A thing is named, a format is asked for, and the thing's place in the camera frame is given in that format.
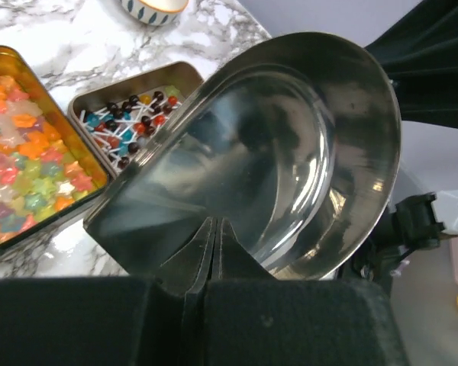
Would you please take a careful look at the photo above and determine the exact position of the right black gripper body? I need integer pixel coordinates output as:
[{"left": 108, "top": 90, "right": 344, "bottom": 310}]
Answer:
[{"left": 337, "top": 193, "right": 447, "bottom": 284}]

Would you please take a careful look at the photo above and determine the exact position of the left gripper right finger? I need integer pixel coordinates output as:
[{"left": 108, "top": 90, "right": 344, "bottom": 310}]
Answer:
[{"left": 204, "top": 219, "right": 408, "bottom": 365}]

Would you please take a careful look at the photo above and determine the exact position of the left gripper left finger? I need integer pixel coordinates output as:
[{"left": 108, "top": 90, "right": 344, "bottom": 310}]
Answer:
[{"left": 0, "top": 218, "right": 217, "bottom": 365}]

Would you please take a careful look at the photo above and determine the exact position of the metal scoop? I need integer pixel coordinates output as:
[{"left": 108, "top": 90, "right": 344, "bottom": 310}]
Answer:
[{"left": 84, "top": 33, "right": 401, "bottom": 279}]

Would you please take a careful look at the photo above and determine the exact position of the tin of translucent star candies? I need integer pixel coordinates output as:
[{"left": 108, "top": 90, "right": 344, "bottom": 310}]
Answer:
[{"left": 0, "top": 46, "right": 112, "bottom": 255}]

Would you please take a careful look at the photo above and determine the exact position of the tin of mini lollipops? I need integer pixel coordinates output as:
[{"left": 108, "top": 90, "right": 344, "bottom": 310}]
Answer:
[{"left": 68, "top": 62, "right": 203, "bottom": 177}]

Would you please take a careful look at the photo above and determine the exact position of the white ceramic bowl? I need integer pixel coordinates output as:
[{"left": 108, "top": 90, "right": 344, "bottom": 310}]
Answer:
[{"left": 120, "top": 0, "right": 189, "bottom": 27}]

